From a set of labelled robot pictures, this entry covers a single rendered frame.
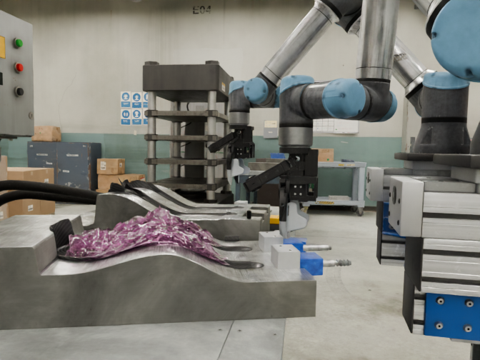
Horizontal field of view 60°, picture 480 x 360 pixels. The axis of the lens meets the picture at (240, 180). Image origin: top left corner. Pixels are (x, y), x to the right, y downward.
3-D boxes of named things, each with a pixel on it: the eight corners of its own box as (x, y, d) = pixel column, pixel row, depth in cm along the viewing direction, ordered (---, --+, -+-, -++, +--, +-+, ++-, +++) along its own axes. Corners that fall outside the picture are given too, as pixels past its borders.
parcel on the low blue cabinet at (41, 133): (62, 141, 773) (62, 126, 771) (51, 141, 740) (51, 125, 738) (41, 141, 780) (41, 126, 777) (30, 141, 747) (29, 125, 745)
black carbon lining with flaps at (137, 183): (245, 214, 109) (246, 178, 108) (235, 225, 93) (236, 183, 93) (121, 208, 114) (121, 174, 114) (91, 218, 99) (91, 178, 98)
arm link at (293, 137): (276, 126, 89) (281, 128, 96) (276, 148, 89) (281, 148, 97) (311, 127, 87) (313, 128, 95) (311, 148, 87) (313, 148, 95)
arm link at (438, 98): (423, 116, 112) (426, 66, 111) (417, 120, 125) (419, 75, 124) (473, 116, 109) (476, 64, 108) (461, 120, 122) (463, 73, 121)
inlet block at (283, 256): (344, 273, 72) (345, 243, 71) (356, 283, 67) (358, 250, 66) (270, 276, 70) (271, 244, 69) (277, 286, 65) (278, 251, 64)
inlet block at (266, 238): (323, 257, 82) (323, 231, 82) (332, 264, 77) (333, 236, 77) (258, 258, 80) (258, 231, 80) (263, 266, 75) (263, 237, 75)
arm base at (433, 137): (462, 153, 123) (464, 120, 122) (481, 154, 108) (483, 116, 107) (408, 153, 126) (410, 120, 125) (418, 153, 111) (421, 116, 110)
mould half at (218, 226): (269, 236, 115) (270, 188, 114) (259, 261, 89) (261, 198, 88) (100, 228, 122) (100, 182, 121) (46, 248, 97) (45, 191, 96)
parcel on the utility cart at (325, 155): (329, 165, 700) (330, 148, 697) (333, 166, 667) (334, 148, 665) (305, 165, 701) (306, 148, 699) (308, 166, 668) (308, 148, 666)
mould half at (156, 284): (274, 266, 85) (276, 213, 85) (316, 316, 60) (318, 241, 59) (16, 272, 78) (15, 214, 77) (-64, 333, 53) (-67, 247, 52)
